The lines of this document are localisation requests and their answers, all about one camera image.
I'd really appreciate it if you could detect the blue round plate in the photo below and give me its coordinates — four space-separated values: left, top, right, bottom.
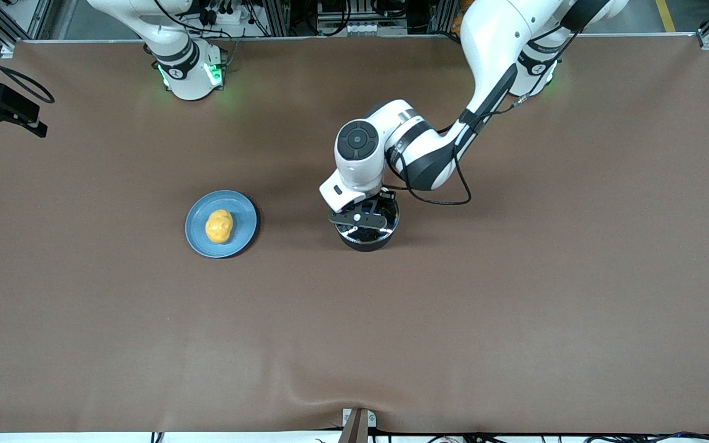
185 190 259 259

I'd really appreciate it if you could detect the brown table mat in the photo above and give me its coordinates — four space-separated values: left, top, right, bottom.
0 37 709 434

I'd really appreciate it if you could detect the black pot blue handle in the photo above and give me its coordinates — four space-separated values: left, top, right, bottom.
334 185 400 253

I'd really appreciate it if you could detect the yellow potato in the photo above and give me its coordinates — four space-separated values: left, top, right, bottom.
205 209 234 244

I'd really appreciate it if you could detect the metal table clamp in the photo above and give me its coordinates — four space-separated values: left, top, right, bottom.
341 407 377 443

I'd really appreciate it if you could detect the white power strip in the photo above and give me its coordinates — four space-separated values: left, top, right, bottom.
198 0 250 26

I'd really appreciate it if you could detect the glass lid blue knob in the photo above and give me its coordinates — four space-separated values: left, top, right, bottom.
336 191 399 242

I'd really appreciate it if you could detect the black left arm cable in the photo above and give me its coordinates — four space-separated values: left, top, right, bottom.
385 31 577 207

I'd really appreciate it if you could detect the grey equipment rack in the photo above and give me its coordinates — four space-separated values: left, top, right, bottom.
318 0 411 36

